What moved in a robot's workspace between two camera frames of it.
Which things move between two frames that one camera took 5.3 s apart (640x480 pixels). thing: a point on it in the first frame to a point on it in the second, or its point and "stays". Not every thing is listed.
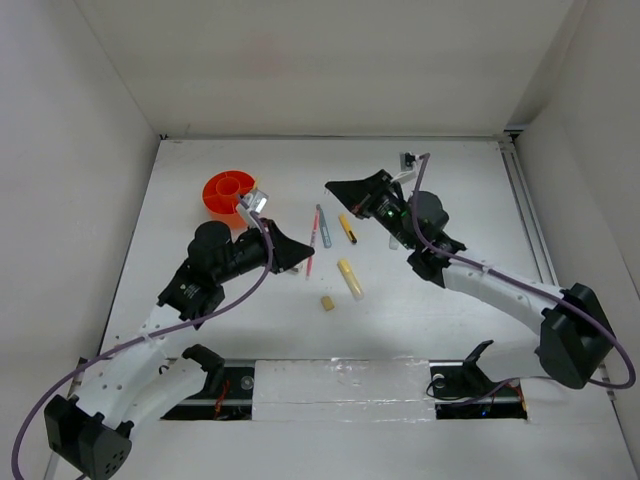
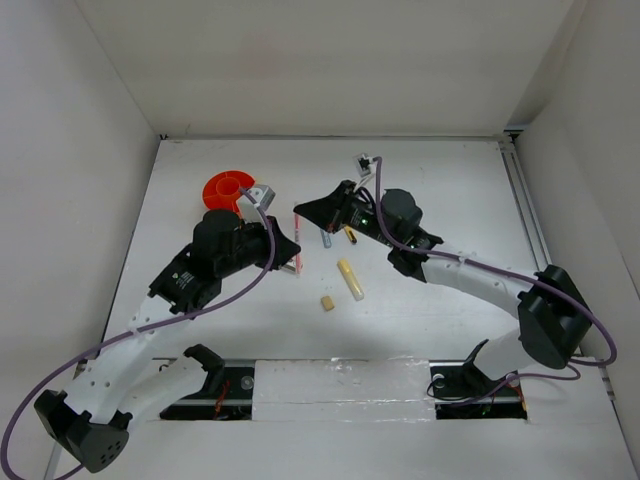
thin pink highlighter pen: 313,238 to 297,239
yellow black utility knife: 348,228 stays
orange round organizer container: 221,192 stays
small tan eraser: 327,303 stays
